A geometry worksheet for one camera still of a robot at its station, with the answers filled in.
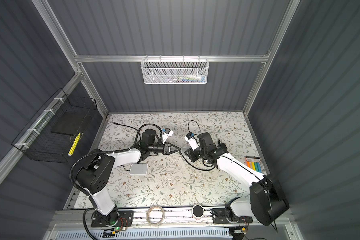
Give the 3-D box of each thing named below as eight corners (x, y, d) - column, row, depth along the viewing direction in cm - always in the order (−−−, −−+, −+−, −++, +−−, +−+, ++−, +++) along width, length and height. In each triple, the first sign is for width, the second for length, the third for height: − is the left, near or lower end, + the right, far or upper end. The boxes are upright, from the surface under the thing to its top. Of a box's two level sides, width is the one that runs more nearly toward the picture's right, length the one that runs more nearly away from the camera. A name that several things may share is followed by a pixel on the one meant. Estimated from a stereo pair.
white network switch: (130, 174, 90) (129, 173, 88) (132, 165, 94) (131, 163, 92) (147, 174, 90) (146, 173, 88) (148, 165, 94) (148, 163, 92)
